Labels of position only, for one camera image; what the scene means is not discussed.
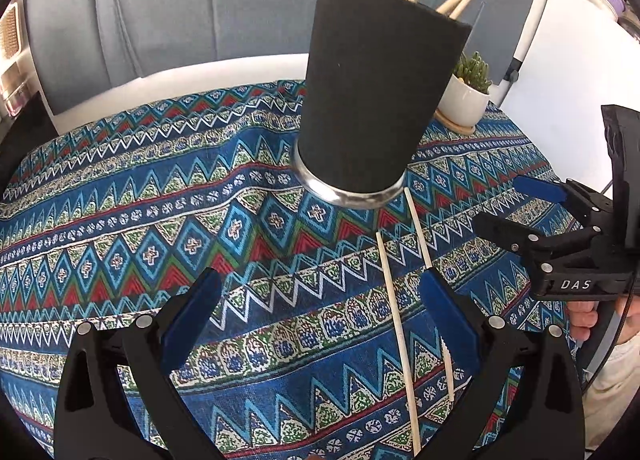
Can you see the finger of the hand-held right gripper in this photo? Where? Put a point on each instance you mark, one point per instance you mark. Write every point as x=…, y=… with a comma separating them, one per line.
x=540, y=188
x=510, y=235

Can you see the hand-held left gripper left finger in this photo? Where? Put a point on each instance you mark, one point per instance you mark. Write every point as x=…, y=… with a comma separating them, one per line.
x=192, y=312

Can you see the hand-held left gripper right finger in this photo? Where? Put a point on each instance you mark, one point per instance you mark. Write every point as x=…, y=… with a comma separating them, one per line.
x=447, y=317

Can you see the wooden chopstick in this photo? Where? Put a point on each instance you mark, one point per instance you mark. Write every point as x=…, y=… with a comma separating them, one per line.
x=419, y=230
x=398, y=340

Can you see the black utensil holder cup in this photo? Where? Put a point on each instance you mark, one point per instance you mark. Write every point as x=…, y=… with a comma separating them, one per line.
x=370, y=100

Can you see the person's right hand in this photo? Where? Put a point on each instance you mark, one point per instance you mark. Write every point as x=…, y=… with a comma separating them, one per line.
x=582, y=317

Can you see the white board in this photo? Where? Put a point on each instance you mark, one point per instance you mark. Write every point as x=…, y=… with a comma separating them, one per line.
x=560, y=90

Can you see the patterned blue tablecloth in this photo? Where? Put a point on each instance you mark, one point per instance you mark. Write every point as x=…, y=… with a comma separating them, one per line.
x=150, y=220

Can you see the round wooden coaster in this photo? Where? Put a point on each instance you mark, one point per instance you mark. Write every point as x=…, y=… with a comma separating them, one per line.
x=457, y=126

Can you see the white ceramic plant pot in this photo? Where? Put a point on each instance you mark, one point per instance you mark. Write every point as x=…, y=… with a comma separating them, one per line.
x=465, y=103

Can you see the green succulent plant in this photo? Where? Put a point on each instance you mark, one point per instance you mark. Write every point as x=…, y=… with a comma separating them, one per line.
x=475, y=70

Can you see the person's beige clothing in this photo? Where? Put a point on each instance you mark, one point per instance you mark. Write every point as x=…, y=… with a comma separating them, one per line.
x=615, y=400

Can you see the dark shelf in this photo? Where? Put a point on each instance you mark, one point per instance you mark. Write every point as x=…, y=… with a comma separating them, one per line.
x=30, y=128

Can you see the pink jar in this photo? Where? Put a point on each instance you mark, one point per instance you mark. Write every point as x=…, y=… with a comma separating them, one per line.
x=17, y=88

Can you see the grey sofa backrest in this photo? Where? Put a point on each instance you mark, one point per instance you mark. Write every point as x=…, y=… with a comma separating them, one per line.
x=200, y=5

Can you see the wooden hairbrush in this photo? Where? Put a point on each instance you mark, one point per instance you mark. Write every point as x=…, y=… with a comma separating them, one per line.
x=11, y=33

